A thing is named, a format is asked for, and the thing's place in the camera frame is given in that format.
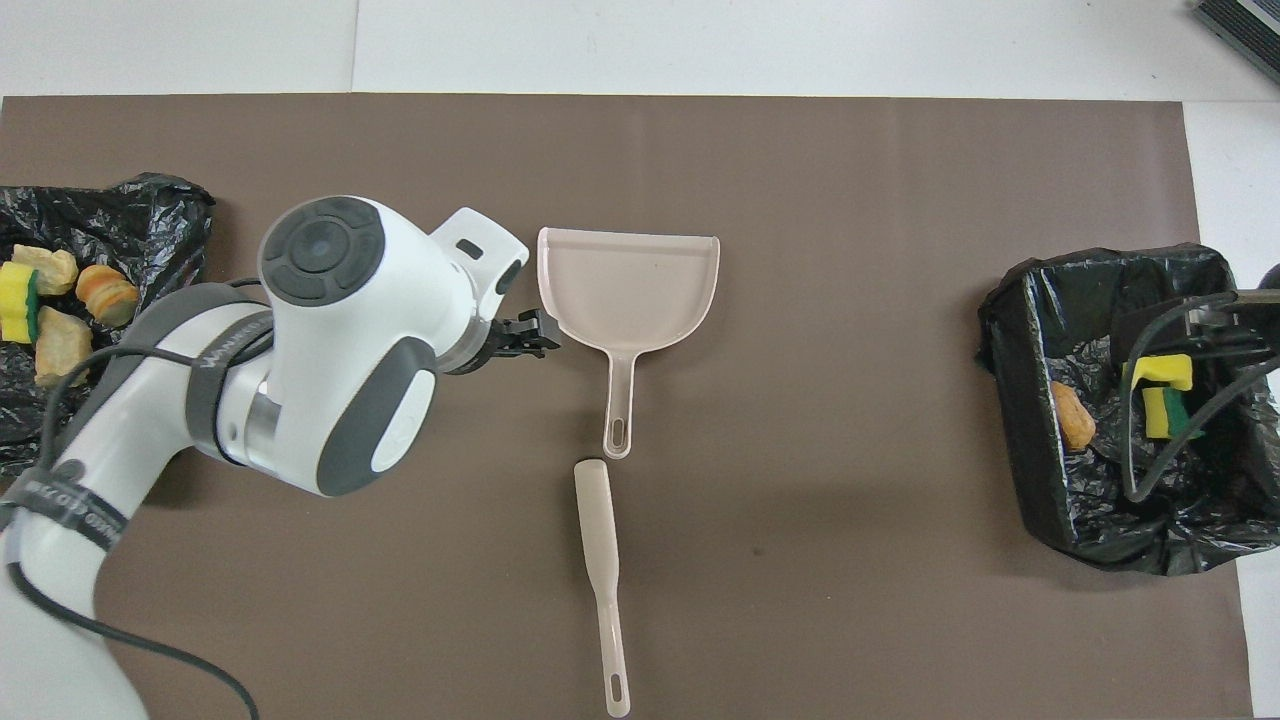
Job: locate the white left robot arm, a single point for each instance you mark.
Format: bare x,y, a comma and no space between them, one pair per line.
330,330

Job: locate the brown paper table mat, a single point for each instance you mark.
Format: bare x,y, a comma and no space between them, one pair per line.
800,160

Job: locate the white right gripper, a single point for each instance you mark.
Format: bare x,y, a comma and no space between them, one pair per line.
1240,320

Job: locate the green and yellow sponge piece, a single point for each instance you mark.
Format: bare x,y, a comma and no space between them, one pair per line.
18,305
1165,415

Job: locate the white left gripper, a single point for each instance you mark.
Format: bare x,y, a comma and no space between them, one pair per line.
485,260

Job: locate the grey ribbed device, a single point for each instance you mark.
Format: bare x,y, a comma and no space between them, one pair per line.
1245,25

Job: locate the beige hand brush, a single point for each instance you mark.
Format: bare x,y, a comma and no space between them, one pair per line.
597,520

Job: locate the open bin with black bag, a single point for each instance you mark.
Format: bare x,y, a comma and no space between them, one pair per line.
1080,480

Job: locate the striped toy croissant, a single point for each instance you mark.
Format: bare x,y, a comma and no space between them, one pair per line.
50,268
60,350
106,296

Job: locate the black bag covered bin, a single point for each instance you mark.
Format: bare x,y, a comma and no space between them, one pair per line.
150,215

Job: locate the brown oval bread roll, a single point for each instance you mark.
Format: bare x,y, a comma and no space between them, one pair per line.
1075,420

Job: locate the beige plastic dustpan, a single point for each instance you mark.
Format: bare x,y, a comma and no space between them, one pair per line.
625,290

